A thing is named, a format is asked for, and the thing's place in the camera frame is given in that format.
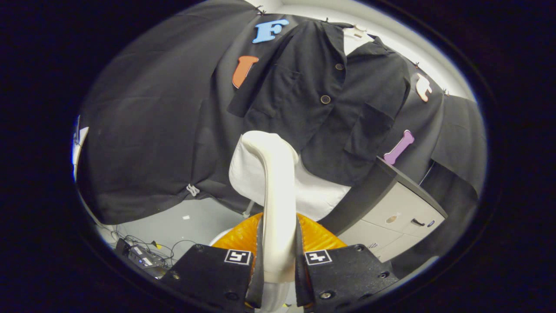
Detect white shirt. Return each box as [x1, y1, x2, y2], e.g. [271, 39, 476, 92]
[229, 27, 374, 222]

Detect grey cabinet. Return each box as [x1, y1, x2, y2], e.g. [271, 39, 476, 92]
[317, 156, 449, 263]

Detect black blazer jacket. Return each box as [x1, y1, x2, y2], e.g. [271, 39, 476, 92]
[227, 20, 411, 187]

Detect black floor cables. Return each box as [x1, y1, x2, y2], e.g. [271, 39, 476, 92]
[98, 224, 198, 266]

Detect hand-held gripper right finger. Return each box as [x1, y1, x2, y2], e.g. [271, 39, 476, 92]
[295, 213, 400, 313]

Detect white garment steamer base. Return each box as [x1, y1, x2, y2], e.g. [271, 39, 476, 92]
[209, 227, 235, 246]

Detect black backdrop cloth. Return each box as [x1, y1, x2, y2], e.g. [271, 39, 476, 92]
[76, 0, 487, 279]

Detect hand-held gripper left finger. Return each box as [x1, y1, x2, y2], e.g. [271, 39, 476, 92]
[160, 213, 265, 313]

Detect dark power strip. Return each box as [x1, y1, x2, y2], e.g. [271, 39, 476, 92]
[115, 239, 168, 279]

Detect white garment steamer wand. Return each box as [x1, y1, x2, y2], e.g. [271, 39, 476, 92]
[240, 130, 300, 313]

